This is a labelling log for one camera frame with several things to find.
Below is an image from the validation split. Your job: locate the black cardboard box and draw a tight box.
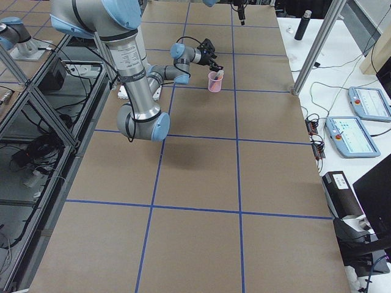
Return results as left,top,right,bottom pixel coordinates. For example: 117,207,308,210
322,171,363,220

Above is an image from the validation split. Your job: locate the black monitor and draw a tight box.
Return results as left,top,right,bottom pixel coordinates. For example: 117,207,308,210
333,156,390,277

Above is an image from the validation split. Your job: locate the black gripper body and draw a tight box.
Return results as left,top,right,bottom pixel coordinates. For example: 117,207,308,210
197,50,217,66
231,0,247,6

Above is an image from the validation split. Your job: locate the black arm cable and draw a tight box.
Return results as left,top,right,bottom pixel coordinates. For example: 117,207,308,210
174,35,204,49

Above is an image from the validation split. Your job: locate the brown paper table cover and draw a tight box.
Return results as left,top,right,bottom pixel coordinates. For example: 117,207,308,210
30,2,349,292

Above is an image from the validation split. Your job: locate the purple highlighter pen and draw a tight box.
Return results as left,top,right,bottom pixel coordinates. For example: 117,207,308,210
214,70,224,81

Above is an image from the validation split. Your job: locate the aluminium frame post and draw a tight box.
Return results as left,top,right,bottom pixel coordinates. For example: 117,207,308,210
291,0,346,96

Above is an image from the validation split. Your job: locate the near teach pendant tablet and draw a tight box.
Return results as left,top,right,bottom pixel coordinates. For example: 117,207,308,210
326,116,381,158

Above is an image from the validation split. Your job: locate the teach pendant tablet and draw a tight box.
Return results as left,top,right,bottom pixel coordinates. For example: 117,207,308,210
348,87,390,122
326,116,381,158

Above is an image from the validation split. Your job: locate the black water bottle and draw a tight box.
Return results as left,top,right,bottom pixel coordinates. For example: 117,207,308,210
294,10,312,40

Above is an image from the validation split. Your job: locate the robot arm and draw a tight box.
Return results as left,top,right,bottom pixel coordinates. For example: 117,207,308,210
51,1,223,142
202,0,247,7

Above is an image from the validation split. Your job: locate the pink mesh pen holder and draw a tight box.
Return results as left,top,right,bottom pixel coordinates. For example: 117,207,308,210
208,70,224,93

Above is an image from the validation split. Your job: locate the far teach pendant tablet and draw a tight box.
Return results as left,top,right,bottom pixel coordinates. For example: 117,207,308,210
348,87,390,122

